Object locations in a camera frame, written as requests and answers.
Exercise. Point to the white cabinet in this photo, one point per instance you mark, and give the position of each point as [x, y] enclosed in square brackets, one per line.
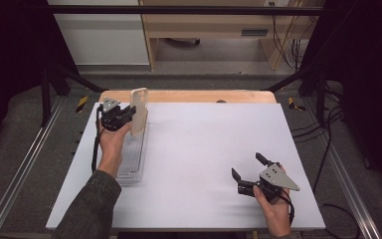
[102, 36]

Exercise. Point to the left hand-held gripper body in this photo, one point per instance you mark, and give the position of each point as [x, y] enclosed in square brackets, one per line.
[112, 118]

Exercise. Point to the aluminium rail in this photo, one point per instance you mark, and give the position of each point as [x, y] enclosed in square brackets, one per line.
[23, 166]
[344, 172]

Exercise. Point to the black horizontal frame bar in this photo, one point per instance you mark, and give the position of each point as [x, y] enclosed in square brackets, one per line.
[179, 10]

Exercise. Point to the black frame strut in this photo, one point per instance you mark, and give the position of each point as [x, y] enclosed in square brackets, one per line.
[321, 96]
[45, 96]

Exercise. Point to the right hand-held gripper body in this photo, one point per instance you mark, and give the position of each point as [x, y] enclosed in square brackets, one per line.
[277, 179]

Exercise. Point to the person's right hand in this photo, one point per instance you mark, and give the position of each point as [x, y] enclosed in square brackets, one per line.
[277, 215]

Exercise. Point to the wooden table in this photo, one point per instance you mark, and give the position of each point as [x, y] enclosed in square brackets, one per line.
[195, 96]

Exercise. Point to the clear plastic storage tray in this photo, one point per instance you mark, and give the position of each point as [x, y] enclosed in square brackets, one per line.
[136, 156]

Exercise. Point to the light wooden desk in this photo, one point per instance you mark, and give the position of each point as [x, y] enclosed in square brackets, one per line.
[212, 25]

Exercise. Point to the black curtain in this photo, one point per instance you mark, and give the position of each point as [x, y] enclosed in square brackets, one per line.
[371, 83]
[10, 59]

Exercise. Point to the person's left hand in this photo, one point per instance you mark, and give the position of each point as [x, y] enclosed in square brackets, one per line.
[112, 149]

